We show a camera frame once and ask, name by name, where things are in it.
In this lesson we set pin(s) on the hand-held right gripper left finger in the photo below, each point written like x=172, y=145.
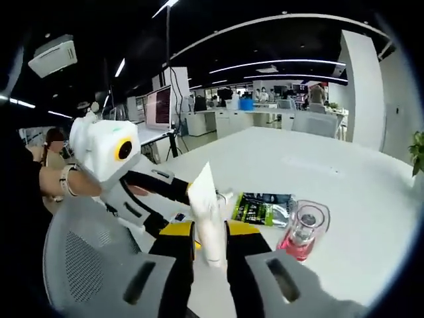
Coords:
x=172, y=265

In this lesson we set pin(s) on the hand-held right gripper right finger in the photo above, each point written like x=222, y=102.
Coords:
x=245, y=271

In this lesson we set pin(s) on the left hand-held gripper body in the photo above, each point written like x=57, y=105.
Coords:
x=99, y=149

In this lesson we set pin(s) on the small clear sachet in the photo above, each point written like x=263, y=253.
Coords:
x=179, y=217

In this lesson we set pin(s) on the white skincare tube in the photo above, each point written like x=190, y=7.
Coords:
x=207, y=212

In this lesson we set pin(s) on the green black skincare sachet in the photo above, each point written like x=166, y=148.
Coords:
x=261, y=208

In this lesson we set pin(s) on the clear skincare bottle red collar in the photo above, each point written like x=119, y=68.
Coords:
x=303, y=232

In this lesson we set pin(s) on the person's left hand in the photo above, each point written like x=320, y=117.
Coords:
x=86, y=187

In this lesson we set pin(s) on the white standing desk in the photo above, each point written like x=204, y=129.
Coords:
x=154, y=134

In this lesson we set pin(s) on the white framed monitor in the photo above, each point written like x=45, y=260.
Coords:
x=159, y=107

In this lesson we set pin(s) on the grey mesh office chair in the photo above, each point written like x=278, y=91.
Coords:
x=86, y=251

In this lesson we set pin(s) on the short ceiling light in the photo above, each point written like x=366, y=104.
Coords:
x=120, y=68

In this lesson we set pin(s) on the white office cabinets row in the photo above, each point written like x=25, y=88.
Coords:
x=232, y=119

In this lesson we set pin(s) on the white ceiling air unit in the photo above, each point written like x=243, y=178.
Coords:
x=53, y=56

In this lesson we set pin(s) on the blue water barrel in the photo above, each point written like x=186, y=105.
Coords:
x=246, y=105

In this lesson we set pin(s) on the black monitor stand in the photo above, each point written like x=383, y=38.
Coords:
x=168, y=33

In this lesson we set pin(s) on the green potted plant white pot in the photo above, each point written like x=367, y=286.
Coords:
x=418, y=149

